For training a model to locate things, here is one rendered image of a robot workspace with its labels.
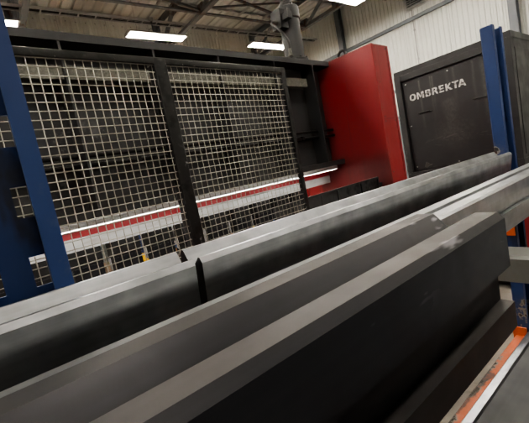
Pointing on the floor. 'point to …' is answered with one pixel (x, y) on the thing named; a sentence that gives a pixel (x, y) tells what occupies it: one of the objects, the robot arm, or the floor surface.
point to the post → (178, 152)
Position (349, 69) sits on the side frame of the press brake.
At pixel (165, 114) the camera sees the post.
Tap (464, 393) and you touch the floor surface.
